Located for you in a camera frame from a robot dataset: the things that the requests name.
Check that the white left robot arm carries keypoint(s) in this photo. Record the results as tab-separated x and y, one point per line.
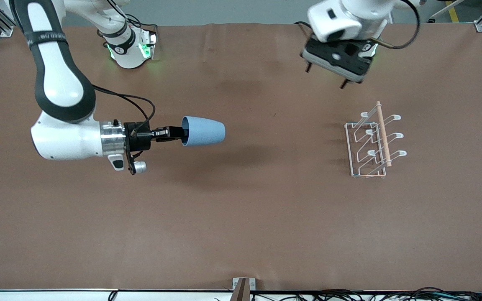
349	16

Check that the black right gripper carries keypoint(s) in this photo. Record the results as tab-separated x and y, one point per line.
140	139

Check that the metal table edge bracket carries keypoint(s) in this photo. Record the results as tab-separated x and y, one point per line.
243	288

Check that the brown table cover mat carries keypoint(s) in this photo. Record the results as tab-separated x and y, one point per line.
241	217

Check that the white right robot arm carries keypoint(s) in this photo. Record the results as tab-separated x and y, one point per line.
61	83

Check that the blue plastic cup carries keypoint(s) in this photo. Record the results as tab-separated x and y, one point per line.
205	131

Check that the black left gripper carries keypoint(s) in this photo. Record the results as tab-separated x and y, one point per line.
343	83

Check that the white metal bar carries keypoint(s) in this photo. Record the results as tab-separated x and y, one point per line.
444	10

